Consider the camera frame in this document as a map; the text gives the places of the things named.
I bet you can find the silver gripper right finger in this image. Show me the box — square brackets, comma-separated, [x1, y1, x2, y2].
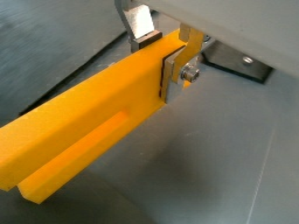
[160, 24, 204, 103]

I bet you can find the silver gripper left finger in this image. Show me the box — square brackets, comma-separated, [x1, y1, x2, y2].
[115, 0, 163, 53]

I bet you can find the yellow double-square block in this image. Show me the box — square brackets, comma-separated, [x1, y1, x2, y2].
[0, 31, 184, 203]

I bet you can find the black curved holder stand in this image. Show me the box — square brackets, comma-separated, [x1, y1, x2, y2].
[201, 41, 273, 84]

